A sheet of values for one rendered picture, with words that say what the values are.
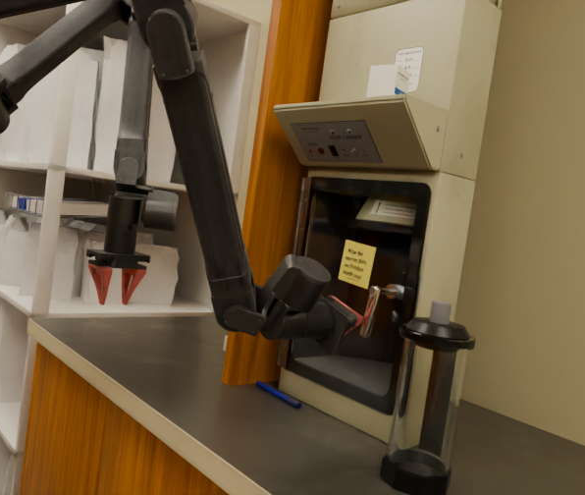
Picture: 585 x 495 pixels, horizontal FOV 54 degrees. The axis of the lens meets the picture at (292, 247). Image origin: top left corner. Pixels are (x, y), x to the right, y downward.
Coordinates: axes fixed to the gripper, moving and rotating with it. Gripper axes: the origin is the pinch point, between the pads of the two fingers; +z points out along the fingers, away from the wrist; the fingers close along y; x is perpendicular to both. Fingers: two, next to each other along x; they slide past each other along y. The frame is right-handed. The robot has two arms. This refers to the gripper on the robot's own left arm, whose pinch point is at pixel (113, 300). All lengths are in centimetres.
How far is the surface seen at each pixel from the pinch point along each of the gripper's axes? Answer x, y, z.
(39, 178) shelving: 178, 41, -22
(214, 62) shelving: 96, 76, -76
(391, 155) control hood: -39, 28, -32
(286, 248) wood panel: -8.9, 33.6, -12.9
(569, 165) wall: -48, 75, -38
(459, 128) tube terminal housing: -46, 36, -38
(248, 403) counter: -18.7, 20.7, 16.3
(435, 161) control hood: -46, 31, -32
